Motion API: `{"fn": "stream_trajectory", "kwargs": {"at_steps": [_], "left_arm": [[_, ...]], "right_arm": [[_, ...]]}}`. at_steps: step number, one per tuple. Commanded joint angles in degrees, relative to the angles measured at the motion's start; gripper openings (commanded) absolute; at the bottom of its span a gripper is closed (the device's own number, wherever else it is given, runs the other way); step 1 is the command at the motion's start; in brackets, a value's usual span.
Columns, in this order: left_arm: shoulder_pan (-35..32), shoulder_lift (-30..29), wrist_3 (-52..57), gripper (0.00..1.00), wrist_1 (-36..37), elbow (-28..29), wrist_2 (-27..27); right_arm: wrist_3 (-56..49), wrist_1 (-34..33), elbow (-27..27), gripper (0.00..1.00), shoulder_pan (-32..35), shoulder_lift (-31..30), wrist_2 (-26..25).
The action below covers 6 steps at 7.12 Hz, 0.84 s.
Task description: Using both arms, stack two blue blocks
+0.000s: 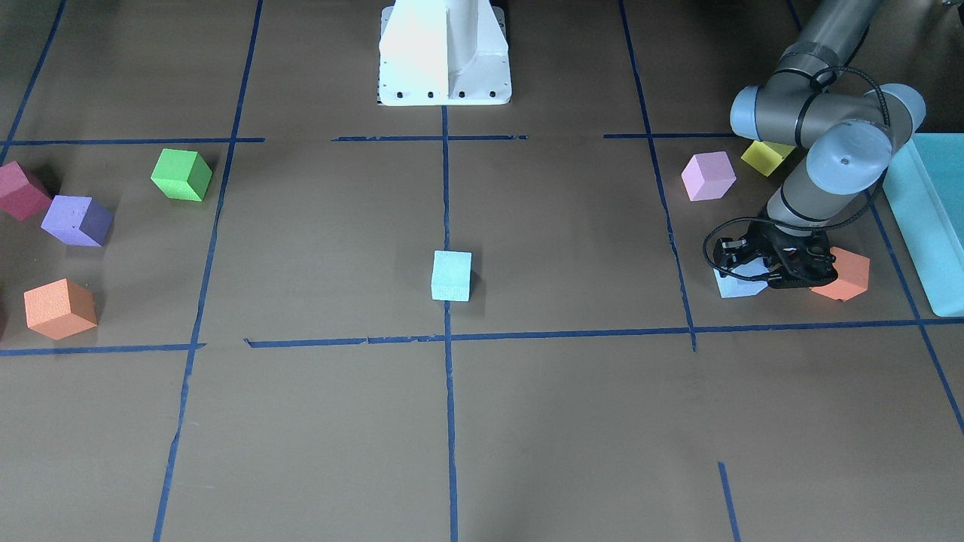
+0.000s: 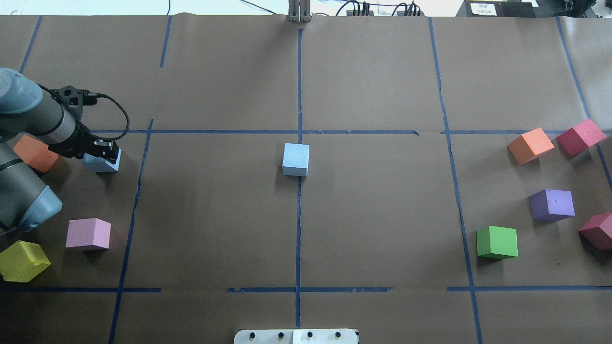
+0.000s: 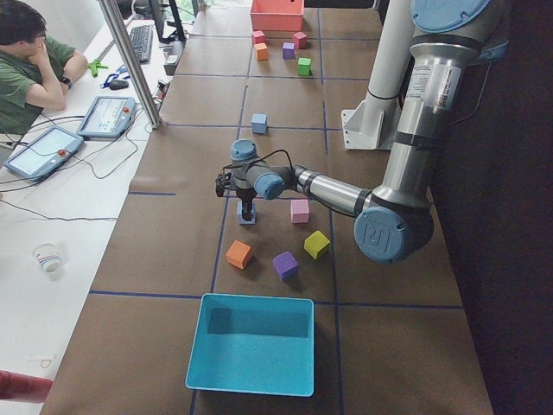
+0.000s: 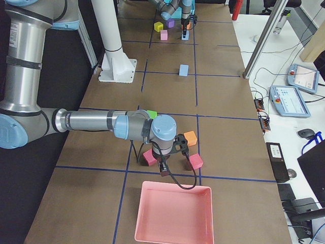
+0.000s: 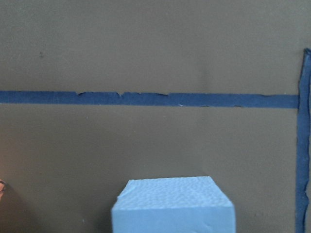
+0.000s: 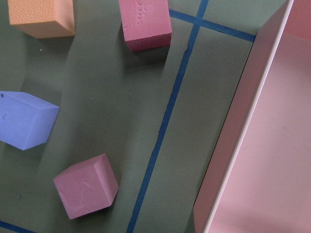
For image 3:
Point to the teach pendant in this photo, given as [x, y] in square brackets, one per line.
[45, 154]
[107, 118]

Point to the aluminium frame post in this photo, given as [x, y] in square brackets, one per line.
[121, 38]

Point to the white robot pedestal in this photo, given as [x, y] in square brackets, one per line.
[373, 123]

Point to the far teach pendant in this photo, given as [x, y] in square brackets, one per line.
[107, 118]

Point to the pink foam block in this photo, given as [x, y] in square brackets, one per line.
[299, 211]

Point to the red plastic bin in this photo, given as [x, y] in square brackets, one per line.
[277, 15]

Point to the black keyboard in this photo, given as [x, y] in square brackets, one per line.
[141, 42]

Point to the near teach pendant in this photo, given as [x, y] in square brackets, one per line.
[45, 154]

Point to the right orange foam block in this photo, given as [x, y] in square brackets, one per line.
[261, 51]

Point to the right crimson foam block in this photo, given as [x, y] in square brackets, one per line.
[257, 37]

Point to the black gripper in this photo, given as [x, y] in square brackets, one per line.
[244, 195]

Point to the paper cup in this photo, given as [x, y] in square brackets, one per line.
[48, 257]

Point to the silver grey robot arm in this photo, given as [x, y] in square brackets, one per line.
[423, 51]

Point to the purple foam block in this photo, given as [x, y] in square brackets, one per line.
[288, 51]
[285, 265]

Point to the green foam block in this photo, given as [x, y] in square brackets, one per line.
[304, 67]

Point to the crimson foam block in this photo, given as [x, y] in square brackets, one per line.
[257, 37]
[300, 40]

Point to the right purple foam block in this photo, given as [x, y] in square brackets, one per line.
[288, 51]

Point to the person in green shirt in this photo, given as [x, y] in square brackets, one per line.
[36, 70]

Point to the orange foam block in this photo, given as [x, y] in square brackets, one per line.
[239, 254]
[261, 51]

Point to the light blue foam block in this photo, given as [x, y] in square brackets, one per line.
[259, 123]
[246, 216]

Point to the teal plastic bin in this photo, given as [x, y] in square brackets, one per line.
[254, 344]

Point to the yellow foam block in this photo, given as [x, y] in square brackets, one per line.
[316, 244]

